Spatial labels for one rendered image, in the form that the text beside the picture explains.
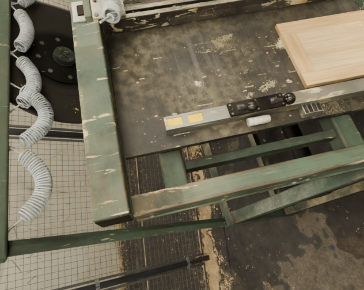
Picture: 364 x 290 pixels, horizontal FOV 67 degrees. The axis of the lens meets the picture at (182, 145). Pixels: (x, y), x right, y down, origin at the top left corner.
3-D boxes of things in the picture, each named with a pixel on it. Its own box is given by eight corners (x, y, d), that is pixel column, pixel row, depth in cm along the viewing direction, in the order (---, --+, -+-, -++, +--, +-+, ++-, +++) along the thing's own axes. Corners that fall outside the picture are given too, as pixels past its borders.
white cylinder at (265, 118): (247, 128, 95) (269, 123, 96) (250, 123, 92) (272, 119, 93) (245, 121, 96) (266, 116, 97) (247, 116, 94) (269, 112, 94)
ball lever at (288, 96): (277, 105, 96) (299, 103, 82) (267, 107, 95) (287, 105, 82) (276, 94, 95) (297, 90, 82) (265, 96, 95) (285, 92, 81)
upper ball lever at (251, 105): (245, 111, 94) (261, 110, 81) (234, 114, 94) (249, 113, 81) (243, 100, 94) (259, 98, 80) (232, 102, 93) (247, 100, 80)
